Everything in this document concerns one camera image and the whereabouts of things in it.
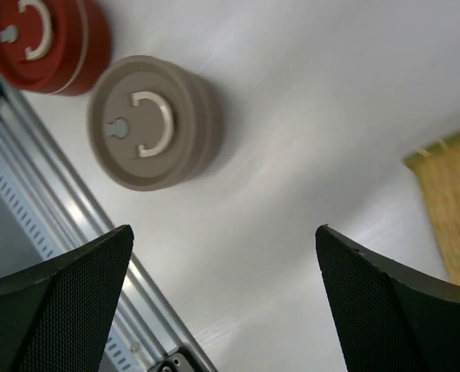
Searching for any aluminium mounting rail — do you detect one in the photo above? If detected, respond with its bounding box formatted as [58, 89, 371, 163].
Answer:
[0, 78, 214, 371]

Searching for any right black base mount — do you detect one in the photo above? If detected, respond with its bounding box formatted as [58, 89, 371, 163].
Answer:
[148, 347, 204, 372]

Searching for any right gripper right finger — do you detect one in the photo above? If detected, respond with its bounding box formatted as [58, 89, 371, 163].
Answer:
[315, 225, 460, 371]

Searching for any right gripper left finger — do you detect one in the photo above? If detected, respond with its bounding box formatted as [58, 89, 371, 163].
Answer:
[0, 225, 133, 371]

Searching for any beige round lid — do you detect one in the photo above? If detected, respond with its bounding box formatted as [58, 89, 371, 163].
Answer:
[88, 55, 206, 191]

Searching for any red round lid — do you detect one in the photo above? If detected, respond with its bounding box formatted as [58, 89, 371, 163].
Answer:
[0, 1, 90, 95]

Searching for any bamboo woven tray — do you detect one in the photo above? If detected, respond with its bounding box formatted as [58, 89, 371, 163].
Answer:
[403, 130, 460, 285]

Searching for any metal round tin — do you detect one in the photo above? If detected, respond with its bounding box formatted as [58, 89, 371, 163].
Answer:
[178, 71, 225, 184]
[62, 1, 112, 96]

